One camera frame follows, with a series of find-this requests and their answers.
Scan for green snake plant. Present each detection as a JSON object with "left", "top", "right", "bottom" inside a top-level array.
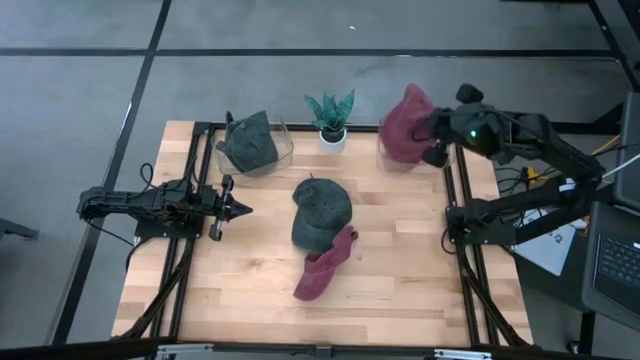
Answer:
[{"left": 303, "top": 88, "right": 357, "bottom": 144}]

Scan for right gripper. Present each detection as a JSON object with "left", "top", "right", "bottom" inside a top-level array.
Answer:
[{"left": 422, "top": 83, "right": 501, "bottom": 169}]

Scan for clear plastic bin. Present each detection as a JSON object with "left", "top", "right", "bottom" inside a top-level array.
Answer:
[
  {"left": 211, "top": 112, "right": 296, "bottom": 178},
  {"left": 374, "top": 115, "right": 457, "bottom": 175}
]

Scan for yellow hanging cable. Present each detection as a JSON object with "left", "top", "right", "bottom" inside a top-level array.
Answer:
[{"left": 591, "top": 134, "right": 621, "bottom": 157}]

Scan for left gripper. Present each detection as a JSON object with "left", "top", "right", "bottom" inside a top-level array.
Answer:
[{"left": 207, "top": 173, "right": 254, "bottom": 243}]

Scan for black monitor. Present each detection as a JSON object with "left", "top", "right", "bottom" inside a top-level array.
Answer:
[{"left": 613, "top": 91, "right": 640, "bottom": 212}]

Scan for white plant pot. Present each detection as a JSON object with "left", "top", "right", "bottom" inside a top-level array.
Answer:
[{"left": 318, "top": 127, "right": 349, "bottom": 156}]

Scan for black aluminium frame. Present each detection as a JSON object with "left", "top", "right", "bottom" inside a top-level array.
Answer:
[{"left": 0, "top": 118, "right": 640, "bottom": 360}]

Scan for dark grey laptop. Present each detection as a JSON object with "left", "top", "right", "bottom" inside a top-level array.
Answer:
[{"left": 581, "top": 199, "right": 640, "bottom": 334}]

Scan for white metal bracket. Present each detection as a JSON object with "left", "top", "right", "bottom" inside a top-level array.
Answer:
[
  {"left": 432, "top": 348, "right": 495, "bottom": 360},
  {"left": 154, "top": 343, "right": 215, "bottom": 360}
]

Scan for grey-green baseball cap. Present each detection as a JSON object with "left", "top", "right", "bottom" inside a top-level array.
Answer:
[
  {"left": 214, "top": 109, "right": 280, "bottom": 175},
  {"left": 290, "top": 173, "right": 354, "bottom": 255}
]

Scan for red baseball cap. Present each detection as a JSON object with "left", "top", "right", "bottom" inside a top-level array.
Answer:
[
  {"left": 378, "top": 83, "right": 437, "bottom": 167},
  {"left": 319, "top": 224, "right": 360, "bottom": 269},
  {"left": 292, "top": 252, "right": 339, "bottom": 303}
]

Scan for white flat box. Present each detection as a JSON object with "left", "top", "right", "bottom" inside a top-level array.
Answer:
[{"left": 512, "top": 207, "right": 585, "bottom": 278}]

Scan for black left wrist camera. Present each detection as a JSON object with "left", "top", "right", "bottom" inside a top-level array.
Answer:
[{"left": 199, "top": 192, "right": 224, "bottom": 221}]

